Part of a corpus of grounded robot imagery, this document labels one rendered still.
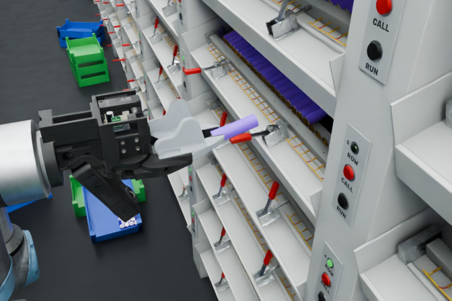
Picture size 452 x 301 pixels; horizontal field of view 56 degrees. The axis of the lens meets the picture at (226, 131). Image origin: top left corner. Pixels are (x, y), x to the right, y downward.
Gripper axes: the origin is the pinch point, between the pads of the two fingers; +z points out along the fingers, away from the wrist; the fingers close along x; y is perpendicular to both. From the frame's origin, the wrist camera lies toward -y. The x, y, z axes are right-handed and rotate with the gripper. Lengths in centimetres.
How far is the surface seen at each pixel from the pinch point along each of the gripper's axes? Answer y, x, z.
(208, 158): -44, 51, 16
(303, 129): -5.4, 4.9, 17.3
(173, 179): -85, 92, 15
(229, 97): -9.7, 25.8, 12.8
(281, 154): -9.3, 4.7, 13.6
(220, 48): -5.8, 41.2, 16.5
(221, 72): -8.4, 34.3, 14.1
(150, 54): -40, 121, 15
